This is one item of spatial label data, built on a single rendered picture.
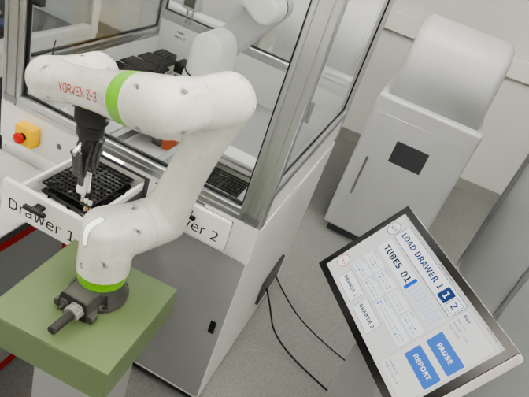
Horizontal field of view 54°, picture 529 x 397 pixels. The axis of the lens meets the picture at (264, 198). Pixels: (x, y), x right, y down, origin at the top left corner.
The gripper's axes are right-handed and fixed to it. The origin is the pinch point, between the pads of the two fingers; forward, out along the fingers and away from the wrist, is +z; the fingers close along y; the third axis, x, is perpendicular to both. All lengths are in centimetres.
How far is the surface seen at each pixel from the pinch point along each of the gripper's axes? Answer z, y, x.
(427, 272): -18, -8, 97
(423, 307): -14, 1, 99
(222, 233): 8.6, -18.3, 39.7
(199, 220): 8.1, -18.6, 31.0
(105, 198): 9.5, -9.3, 2.2
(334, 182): 100, -255, 52
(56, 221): 8.3, 10.8, -0.2
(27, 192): 3.6, 10.5, -10.5
